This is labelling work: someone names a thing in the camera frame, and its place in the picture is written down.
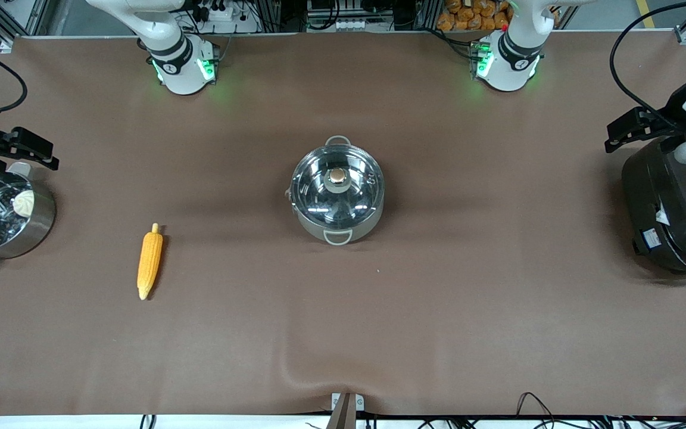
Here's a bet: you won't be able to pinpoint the yellow corn cob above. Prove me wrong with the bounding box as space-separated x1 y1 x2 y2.
137 223 164 301

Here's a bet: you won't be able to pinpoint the glass pot lid with knob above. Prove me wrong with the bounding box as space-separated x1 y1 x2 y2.
291 146 385 231

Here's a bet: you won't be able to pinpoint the steel steamer pot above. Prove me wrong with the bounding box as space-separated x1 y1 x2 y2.
0 169 57 269

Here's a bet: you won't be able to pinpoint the white steamed bun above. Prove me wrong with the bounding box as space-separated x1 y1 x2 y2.
12 189 36 219

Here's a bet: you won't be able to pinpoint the black rice cooker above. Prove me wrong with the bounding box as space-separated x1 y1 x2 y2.
621 136 686 282

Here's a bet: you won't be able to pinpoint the orange snack bags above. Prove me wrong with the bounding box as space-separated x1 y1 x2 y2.
436 0 512 32

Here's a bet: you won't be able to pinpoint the white power strip with plugs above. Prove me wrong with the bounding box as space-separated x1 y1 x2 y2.
191 0 235 23

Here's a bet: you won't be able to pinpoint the large table cover mat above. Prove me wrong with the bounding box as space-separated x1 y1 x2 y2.
0 33 686 418

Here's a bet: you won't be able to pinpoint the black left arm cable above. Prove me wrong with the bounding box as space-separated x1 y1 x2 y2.
609 0 686 130

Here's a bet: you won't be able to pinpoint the black cable bundle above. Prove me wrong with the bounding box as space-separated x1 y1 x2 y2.
414 391 686 429

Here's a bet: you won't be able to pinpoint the steel pot with loop handles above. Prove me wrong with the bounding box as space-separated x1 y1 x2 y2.
287 135 387 246

